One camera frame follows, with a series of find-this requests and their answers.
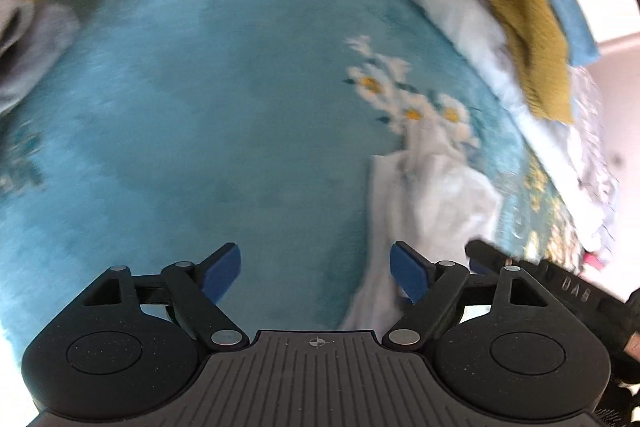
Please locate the teal floral blanket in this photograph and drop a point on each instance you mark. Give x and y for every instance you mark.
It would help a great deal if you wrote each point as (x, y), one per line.
(200, 107)

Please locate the grey cloth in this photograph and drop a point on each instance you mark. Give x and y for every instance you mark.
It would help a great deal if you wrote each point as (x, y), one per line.
(35, 47)

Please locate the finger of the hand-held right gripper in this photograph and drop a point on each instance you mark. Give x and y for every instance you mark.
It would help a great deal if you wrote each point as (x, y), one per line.
(482, 254)

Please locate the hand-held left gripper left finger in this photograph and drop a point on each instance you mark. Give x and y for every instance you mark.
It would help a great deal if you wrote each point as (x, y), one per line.
(225, 269)

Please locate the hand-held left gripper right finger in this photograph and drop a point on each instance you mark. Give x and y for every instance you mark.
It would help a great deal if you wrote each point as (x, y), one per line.
(407, 272)

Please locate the mustard knit sweater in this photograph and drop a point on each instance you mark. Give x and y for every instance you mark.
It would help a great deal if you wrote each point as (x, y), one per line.
(520, 7)

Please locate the white printed t-shirt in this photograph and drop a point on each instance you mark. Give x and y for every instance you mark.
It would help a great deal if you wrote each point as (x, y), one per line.
(430, 207)

